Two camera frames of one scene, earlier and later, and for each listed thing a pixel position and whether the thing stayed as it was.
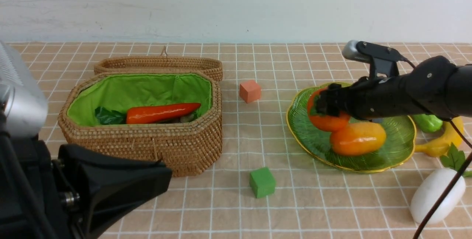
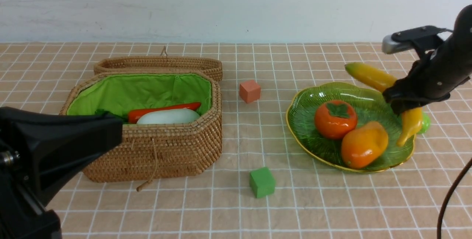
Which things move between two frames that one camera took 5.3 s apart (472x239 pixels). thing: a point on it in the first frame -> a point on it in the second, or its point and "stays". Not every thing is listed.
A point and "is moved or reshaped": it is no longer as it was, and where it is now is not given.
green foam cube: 262,182 stays
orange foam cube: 249,91 stays
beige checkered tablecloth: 266,187 stays
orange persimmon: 326,122 is moved or reshaped
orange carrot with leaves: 141,114 stays
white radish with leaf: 430,189 -> 170,117
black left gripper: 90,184 -> 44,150
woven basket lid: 163,63 stays
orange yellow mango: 357,138 is moved or reshaped
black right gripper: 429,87 -> 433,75
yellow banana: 438,146 -> 412,120
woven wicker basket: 190,147 stays
